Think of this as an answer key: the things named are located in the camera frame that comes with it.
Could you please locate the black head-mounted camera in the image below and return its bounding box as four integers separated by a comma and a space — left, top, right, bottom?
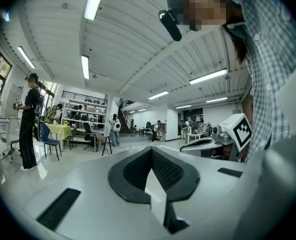
157, 7, 183, 42

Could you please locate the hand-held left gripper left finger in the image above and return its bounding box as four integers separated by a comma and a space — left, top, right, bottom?
24, 146, 164, 235

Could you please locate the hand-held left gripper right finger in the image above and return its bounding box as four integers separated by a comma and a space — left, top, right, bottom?
151, 146, 248, 235

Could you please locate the person's head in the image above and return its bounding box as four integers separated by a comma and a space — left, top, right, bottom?
182, 0, 229, 32

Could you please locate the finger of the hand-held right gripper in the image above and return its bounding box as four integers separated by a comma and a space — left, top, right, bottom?
179, 143, 225, 157
187, 136, 216, 146

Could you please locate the dark staircase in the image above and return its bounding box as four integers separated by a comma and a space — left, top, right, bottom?
117, 99, 136, 135

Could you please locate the person's right forearm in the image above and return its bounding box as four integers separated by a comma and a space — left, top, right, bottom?
245, 123, 275, 163

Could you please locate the white shelving unit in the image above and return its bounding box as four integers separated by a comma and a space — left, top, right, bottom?
61, 98, 110, 137

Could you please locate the small wooden cabinet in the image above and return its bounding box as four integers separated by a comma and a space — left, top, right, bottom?
157, 122, 167, 142

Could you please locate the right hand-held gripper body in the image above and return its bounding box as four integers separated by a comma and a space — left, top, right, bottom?
211, 113, 253, 162

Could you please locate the black office chair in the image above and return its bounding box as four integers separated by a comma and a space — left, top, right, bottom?
82, 121, 98, 152

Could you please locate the yellow cloth table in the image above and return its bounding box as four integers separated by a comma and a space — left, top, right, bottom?
45, 123, 73, 152

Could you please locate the person's plaid shirt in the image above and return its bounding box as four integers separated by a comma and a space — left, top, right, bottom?
222, 0, 296, 163

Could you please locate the glass entrance window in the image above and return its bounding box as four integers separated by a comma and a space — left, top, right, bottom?
39, 80, 60, 111

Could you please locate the blue chair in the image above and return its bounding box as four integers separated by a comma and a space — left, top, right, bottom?
39, 122, 63, 162

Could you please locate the black dining chair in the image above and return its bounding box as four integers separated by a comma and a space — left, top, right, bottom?
63, 125, 78, 151

